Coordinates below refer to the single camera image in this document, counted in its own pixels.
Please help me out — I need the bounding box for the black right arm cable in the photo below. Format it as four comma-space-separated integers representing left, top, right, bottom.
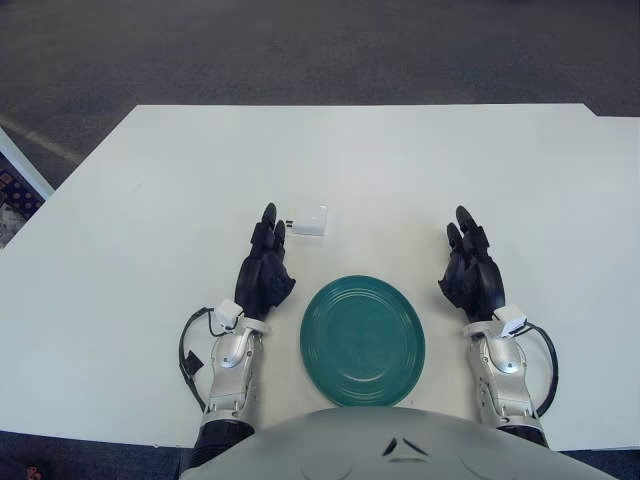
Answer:
519, 322, 559, 419

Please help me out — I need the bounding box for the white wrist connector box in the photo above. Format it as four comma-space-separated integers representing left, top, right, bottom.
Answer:
494, 305, 529, 336
213, 298, 245, 331

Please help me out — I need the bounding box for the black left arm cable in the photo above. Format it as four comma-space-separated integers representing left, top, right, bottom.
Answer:
179, 305, 221, 412

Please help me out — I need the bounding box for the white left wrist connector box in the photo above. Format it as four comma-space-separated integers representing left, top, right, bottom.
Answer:
213, 298, 245, 331

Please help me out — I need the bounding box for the white right wrist connector box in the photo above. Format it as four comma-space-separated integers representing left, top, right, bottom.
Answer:
494, 305, 529, 336

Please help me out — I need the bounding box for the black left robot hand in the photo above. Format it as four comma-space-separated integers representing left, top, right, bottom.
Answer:
234, 201, 297, 321

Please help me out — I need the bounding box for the grey robot torso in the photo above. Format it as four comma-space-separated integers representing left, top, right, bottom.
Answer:
179, 405, 606, 480

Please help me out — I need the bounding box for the green round plate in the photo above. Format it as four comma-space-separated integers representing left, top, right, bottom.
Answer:
299, 274, 427, 407

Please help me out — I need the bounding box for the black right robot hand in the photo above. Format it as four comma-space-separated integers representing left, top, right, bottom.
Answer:
437, 204, 507, 324

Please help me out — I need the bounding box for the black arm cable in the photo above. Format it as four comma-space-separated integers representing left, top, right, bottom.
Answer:
179, 305, 221, 412
519, 322, 559, 419

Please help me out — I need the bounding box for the white furniture frame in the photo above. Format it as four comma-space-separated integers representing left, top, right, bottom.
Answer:
0, 127, 55, 201

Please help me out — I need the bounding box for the white square charger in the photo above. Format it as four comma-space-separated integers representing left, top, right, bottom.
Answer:
284, 202, 330, 238

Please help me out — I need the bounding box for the dark patterned rug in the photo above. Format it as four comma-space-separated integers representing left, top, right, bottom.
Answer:
0, 149, 44, 246

